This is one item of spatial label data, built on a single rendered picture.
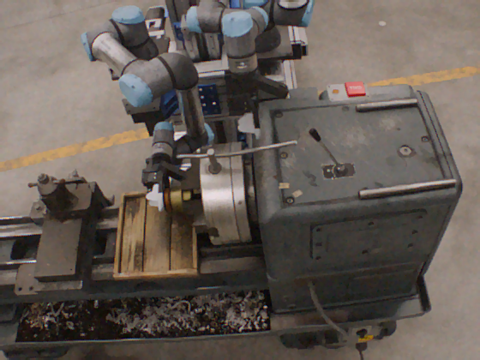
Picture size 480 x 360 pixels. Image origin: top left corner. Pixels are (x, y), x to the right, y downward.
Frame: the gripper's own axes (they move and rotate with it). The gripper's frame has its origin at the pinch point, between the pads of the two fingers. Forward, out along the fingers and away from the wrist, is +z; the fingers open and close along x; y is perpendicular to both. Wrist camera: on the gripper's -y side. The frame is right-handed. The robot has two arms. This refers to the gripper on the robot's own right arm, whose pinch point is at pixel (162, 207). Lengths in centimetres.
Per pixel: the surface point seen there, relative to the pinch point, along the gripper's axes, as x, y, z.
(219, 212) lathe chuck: 8.7, -19.7, 9.2
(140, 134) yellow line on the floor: -107, 54, -136
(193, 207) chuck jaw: 2.4, -10.7, 2.7
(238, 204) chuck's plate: 9.9, -25.6, 7.9
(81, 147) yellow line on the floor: -107, 98, -130
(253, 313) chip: -52, -23, 17
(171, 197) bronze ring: 3.1, -3.5, -1.4
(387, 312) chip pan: -55, -75, 22
